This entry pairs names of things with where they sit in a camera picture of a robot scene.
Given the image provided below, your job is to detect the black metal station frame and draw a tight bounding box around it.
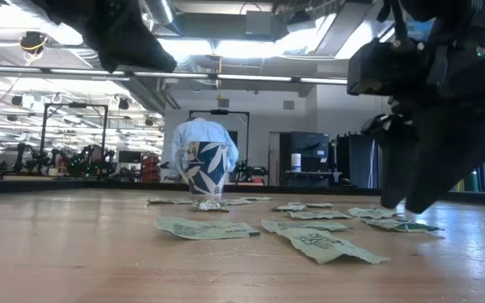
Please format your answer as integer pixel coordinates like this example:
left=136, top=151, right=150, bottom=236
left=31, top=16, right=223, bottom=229
left=40, top=102, right=109, bottom=178
left=188, top=109, right=251, bottom=178

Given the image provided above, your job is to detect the red storage rack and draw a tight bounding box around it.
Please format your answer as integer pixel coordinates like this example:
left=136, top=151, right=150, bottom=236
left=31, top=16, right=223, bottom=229
left=141, top=153, right=162, bottom=183

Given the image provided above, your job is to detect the person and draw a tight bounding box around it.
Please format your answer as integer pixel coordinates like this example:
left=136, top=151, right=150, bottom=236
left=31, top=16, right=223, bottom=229
left=170, top=117, right=240, bottom=183

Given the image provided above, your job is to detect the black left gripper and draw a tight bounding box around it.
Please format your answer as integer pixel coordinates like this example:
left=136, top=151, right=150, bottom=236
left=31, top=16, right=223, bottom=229
left=31, top=0, right=179, bottom=73

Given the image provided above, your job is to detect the dark panel cabinet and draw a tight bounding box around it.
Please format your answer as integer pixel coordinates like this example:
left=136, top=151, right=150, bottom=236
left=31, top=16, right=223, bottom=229
left=336, top=132, right=381, bottom=189

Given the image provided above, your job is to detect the blue white leaf mug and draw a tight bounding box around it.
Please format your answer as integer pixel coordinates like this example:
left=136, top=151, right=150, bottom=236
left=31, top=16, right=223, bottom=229
left=173, top=140, right=230, bottom=197

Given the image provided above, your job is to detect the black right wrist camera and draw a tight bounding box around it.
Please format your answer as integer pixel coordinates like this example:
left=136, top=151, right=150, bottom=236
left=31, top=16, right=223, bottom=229
left=346, top=39, right=423, bottom=97

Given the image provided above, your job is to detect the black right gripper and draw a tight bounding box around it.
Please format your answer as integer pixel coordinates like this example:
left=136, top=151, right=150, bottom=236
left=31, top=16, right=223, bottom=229
left=360, top=29, right=485, bottom=215

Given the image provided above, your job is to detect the black cabinet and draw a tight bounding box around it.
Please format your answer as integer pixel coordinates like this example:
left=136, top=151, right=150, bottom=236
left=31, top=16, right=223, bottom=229
left=279, top=130, right=332, bottom=187

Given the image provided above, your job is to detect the black overhead camera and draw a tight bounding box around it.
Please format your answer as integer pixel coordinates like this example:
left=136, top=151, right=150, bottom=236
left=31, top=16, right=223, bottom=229
left=18, top=30, right=50, bottom=55

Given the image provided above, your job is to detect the silver overhead rig bar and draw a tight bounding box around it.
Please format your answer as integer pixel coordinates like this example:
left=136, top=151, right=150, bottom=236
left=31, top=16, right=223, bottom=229
left=0, top=64, right=349, bottom=87

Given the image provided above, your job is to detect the dark green bottle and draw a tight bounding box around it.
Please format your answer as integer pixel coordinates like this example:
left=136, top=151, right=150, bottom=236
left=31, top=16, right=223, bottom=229
left=461, top=170, right=479, bottom=193

